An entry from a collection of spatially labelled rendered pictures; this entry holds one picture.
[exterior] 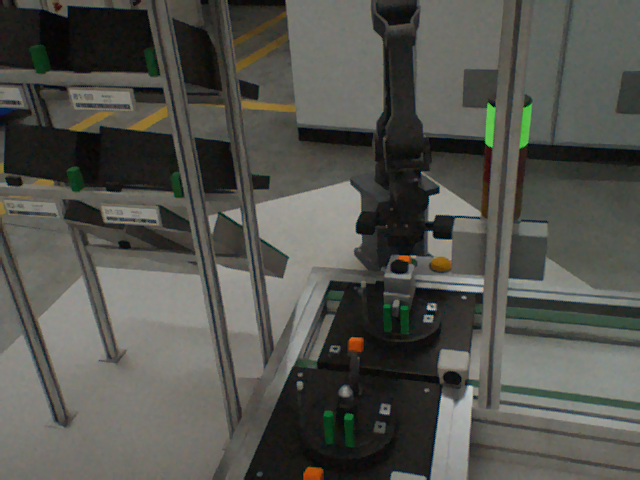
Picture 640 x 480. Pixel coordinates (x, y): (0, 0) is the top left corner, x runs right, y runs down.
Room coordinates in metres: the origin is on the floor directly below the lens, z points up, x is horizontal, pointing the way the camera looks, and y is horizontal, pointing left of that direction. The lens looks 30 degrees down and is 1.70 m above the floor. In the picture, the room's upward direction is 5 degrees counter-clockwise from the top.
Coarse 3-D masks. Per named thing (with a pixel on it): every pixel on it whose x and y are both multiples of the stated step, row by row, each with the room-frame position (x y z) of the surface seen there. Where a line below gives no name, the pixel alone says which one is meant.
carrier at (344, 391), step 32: (288, 384) 0.82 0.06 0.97; (320, 384) 0.82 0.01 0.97; (384, 384) 0.81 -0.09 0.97; (416, 384) 0.80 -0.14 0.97; (288, 416) 0.76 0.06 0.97; (320, 416) 0.73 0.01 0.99; (352, 416) 0.67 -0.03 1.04; (384, 416) 0.71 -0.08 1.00; (416, 416) 0.73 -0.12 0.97; (288, 448) 0.69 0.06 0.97; (320, 448) 0.67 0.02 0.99; (352, 448) 0.67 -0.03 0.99; (384, 448) 0.67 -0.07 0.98; (416, 448) 0.68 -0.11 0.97
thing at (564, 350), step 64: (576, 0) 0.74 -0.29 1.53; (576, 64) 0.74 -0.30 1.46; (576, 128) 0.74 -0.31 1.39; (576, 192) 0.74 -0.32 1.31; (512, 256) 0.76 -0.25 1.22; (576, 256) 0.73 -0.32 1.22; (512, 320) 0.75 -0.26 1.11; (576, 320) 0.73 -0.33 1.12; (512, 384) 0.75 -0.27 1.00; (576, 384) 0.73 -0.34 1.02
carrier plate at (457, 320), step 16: (352, 288) 1.08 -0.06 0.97; (368, 288) 1.07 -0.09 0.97; (416, 288) 1.06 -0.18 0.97; (352, 304) 1.02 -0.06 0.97; (448, 304) 1.00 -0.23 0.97; (464, 304) 1.00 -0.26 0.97; (336, 320) 0.98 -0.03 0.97; (352, 320) 0.98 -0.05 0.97; (448, 320) 0.95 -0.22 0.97; (464, 320) 0.95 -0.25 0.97; (336, 336) 0.93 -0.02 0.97; (352, 336) 0.93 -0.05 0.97; (448, 336) 0.91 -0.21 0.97; (464, 336) 0.91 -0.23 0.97; (368, 352) 0.89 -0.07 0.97; (384, 352) 0.88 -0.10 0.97; (400, 352) 0.88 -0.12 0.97; (416, 352) 0.88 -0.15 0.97; (432, 352) 0.87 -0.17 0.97; (320, 368) 0.87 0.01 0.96; (336, 368) 0.86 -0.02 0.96; (368, 368) 0.85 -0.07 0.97; (384, 368) 0.84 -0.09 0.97; (400, 368) 0.84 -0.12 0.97; (416, 368) 0.84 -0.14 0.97; (432, 368) 0.83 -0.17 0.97
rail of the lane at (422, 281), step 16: (320, 272) 1.16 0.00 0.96; (336, 272) 1.15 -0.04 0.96; (352, 272) 1.15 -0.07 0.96; (368, 272) 1.14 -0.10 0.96; (384, 272) 1.14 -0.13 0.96; (336, 288) 1.12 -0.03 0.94; (432, 288) 1.07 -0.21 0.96; (448, 288) 1.06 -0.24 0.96; (464, 288) 1.06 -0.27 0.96; (480, 288) 1.06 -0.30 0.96
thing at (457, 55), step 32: (448, 0) 3.90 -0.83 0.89; (480, 0) 3.83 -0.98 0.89; (416, 32) 3.99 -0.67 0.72; (448, 32) 3.89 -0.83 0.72; (480, 32) 3.82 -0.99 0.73; (416, 64) 3.98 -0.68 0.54; (448, 64) 3.89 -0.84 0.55; (480, 64) 3.82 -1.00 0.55; (416, 96) 3.98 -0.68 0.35; (448, 96) 3.89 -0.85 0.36; (480, 96) 3.80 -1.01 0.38; (448, 128) 3.89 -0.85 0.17; (480, 128) 3.81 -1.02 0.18
